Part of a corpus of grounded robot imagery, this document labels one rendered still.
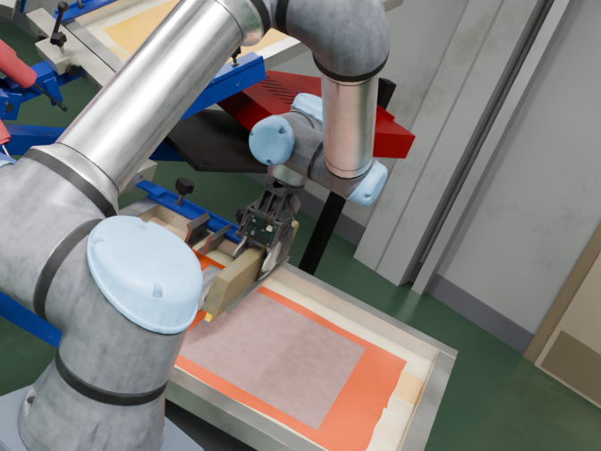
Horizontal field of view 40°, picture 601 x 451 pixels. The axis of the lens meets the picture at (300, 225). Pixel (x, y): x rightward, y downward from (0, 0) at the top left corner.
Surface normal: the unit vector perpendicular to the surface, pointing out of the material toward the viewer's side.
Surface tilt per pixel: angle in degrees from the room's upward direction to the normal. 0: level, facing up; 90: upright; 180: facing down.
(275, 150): 90
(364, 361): 0
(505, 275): 90
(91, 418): 72
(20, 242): 60
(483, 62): 90
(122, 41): 32
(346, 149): 130
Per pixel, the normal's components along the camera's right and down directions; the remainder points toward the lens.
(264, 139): -0.40, 0.23
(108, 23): -0.08, -0.71
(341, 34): 0.13, 0.69
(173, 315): 0.63, 0.49
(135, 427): 0.68, 0.25
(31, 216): 0.08, -0.55
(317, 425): 0.36, -0.85
